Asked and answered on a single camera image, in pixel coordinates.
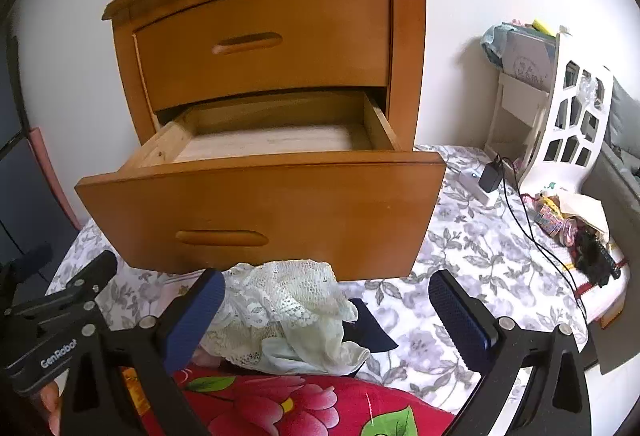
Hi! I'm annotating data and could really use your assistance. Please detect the black lace accessory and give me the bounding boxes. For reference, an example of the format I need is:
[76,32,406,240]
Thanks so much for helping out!
[572,229,621,287]

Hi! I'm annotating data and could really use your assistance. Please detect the blue-grey plastic bag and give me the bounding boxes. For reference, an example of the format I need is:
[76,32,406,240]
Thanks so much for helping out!
[481,24,511,64]

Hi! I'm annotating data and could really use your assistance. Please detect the white lace garment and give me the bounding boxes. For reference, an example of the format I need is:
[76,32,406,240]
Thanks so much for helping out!
[200,259,358,367]

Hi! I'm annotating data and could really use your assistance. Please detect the cream cloth bag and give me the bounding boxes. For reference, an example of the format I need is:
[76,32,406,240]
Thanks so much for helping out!
[555,190,610,237]

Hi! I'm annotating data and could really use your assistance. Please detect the person's left hand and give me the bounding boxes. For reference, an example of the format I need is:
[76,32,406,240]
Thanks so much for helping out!
[30,378,66,436]

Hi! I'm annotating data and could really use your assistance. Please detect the white cutout shelf rack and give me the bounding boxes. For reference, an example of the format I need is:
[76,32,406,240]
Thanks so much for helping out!
[484,29,615,194]

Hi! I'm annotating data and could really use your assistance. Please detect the white red-striped mat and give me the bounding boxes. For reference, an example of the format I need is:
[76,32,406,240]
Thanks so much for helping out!
[560,241,628,329]

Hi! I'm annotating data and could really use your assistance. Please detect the pink board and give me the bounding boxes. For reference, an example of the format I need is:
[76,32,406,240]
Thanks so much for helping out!
[27,126,81,229]

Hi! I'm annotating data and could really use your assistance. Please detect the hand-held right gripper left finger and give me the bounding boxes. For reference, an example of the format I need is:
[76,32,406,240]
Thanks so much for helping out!
[57,267,227,436]

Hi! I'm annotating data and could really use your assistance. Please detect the black cable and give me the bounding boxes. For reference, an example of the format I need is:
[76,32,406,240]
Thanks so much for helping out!
[492,156,588,322]

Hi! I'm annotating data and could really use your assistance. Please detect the navy garment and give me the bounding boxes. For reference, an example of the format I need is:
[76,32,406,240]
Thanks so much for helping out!
[342,299,399,352]

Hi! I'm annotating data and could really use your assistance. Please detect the dark blue cabinet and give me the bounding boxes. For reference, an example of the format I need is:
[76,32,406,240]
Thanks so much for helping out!
[0,36,76,297]

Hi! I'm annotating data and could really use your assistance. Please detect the mint green underwear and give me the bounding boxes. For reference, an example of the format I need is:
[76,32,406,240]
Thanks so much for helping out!
[260,316,371,377]

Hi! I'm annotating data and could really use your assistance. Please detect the white power strip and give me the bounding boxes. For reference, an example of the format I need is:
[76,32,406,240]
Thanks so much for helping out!
[457,169,501,207]

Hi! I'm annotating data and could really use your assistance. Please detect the grey printed box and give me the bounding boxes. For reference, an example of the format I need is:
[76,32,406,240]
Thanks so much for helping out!
[502,29,558,90]

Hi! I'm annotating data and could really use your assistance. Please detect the colourful small packets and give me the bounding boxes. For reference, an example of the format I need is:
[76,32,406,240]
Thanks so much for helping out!
[522,191,581,247]

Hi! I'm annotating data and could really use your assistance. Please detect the red floral blanket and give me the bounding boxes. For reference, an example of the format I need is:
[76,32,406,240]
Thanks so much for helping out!
[120,363,456,436]

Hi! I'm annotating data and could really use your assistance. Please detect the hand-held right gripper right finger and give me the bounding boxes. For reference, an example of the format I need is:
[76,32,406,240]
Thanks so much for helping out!
[429,269,593,436]

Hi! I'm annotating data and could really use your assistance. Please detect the wooden nightstand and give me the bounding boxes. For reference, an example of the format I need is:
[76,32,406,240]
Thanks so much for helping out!
[102,0,435,152]

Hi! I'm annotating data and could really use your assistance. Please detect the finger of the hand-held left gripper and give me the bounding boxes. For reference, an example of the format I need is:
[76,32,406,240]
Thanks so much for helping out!
[0,242,54,287]
[7,250,118,317]

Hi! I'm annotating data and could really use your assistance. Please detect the black power adapter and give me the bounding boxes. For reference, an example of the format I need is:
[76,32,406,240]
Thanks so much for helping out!
[480,155,506,193]

